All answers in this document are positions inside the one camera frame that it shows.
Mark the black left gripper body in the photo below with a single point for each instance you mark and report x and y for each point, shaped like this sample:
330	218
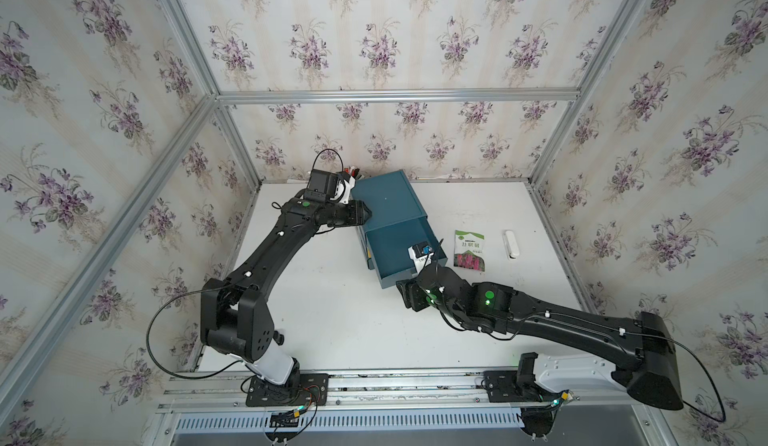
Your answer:
350	216

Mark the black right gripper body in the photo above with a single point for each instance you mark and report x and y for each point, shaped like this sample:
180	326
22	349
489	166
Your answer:
411	293

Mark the teal top drawer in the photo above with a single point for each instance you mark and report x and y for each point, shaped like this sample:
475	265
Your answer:
388	249

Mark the green white seed bag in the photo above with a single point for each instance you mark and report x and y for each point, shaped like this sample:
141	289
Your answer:
468	250

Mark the teal drawer cabinet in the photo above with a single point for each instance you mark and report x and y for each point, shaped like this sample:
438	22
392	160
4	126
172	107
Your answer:
395	208

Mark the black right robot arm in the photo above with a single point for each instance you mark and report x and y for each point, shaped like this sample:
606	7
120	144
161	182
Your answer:
641	349

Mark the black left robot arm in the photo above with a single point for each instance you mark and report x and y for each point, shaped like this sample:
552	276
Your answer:
235	318

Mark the white small device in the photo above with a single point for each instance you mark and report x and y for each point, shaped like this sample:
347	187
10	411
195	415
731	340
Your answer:
511	244

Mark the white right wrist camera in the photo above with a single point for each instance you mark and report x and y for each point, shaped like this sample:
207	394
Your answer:
421	255

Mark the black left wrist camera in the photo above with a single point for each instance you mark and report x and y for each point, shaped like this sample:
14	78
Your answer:
322	186

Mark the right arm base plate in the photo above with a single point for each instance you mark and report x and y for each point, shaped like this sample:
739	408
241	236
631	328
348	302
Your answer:
508	386

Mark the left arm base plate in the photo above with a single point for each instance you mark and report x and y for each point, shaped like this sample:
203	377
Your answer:
301	390

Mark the aluminium mounting rail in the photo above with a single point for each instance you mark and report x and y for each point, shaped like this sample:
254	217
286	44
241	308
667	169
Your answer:
587	378

